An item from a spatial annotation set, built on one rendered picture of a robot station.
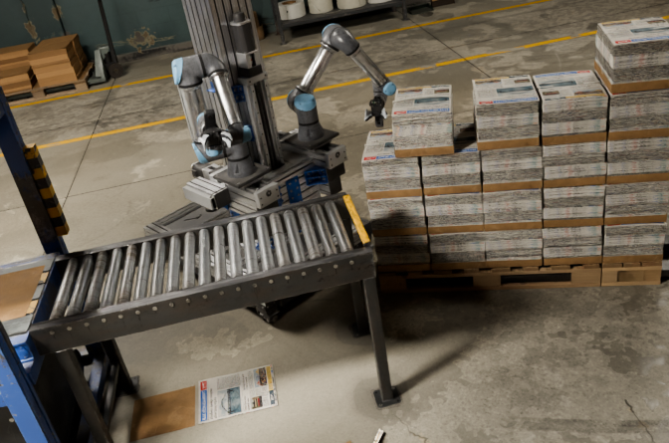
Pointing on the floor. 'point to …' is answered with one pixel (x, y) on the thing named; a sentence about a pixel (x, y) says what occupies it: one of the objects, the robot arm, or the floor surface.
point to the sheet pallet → (44, 68)
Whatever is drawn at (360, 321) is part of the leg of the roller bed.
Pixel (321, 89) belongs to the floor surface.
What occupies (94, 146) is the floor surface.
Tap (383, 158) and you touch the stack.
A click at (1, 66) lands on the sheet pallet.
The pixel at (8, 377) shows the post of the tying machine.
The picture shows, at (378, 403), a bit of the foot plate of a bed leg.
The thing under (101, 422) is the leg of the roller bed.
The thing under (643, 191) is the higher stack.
